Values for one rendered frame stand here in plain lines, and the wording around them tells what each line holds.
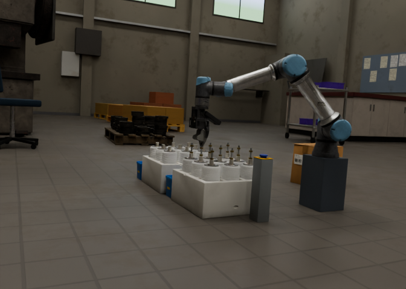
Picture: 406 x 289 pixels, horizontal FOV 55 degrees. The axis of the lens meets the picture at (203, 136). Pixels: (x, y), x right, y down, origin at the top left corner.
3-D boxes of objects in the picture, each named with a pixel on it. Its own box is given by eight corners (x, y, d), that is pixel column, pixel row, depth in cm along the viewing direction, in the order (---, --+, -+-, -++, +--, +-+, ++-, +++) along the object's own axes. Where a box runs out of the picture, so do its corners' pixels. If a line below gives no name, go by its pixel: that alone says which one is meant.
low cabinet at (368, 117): (435, 142, 881) (440, 100, 873) (348, 141, 765) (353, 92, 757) (361, 134, 1067) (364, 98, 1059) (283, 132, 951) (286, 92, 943)
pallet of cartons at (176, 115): (119, 126, 826) (120, 104, 822) (161, 127, 869) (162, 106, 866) (139, 131, 710) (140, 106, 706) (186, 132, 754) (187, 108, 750)
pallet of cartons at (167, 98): (171, 119, 1273) (172, 93, 1266) (185, 121, 1170) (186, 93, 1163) (125, 117, 1207) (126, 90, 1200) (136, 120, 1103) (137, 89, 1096)
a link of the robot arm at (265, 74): (289, 56, 225) (208, 82, 224) (295, 54, 215) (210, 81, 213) (295, 75, 227) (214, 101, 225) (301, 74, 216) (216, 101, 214)
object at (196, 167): (202, 198, 205) (203, 163, 203) (186, 194, 209) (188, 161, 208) (211, 194, 213) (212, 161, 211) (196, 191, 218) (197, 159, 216)
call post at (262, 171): (260, 217, 200) (264, 156, 197) (269, 221, 194) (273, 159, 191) (249, 218, 197) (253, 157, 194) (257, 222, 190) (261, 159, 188)
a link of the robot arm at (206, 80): (212, 77, 202) (196, 75, 201) (211, 98, 202) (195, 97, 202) (211, 78, 209) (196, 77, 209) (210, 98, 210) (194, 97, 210)
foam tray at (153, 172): (192, 179, 290) (193, 155, 289) (216, 191, 255) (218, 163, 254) (141, 181, 273) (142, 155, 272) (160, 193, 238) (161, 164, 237)
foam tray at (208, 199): (228, 196, 243) (230, 167, 242) (266, 213, 209) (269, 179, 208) (170, 199, 225) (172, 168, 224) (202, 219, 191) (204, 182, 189)
